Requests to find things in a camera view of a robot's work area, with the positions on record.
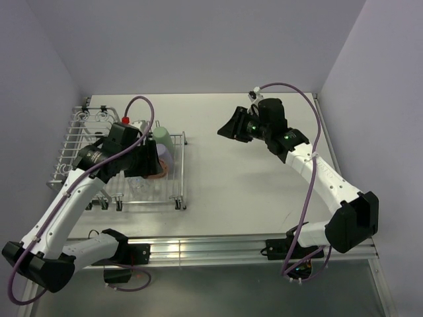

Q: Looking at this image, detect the pink mug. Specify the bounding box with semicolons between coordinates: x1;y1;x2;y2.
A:
146;159;169;180

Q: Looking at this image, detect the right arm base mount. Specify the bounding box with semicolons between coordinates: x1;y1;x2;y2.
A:
264;236;327;262

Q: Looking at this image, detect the clear glass tumbler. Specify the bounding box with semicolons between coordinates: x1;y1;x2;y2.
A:
127;176;149;199

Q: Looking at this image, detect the white wire dish rack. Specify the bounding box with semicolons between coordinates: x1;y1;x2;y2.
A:
47;102;187;212

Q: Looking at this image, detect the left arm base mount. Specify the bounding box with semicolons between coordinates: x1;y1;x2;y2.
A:
92;244;151;287

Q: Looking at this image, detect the lilac cup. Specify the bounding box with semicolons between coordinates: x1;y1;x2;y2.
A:
156;143;174;169

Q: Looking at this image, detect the light green cup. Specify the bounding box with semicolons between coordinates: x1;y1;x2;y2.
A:
153;126;174;155

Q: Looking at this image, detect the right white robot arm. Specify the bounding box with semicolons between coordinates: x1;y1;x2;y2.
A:
217;98;379;258

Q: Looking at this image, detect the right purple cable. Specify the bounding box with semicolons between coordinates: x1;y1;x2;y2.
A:
259;82;332;281

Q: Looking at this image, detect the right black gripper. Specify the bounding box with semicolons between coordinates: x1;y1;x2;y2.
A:
217;106;271;143

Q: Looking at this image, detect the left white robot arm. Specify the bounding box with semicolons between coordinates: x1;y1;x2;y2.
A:
2;123;163;293

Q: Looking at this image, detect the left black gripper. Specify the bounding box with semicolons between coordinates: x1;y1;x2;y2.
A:
120;140;163;178

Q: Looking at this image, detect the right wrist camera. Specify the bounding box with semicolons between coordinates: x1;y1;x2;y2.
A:
248;87;264;107

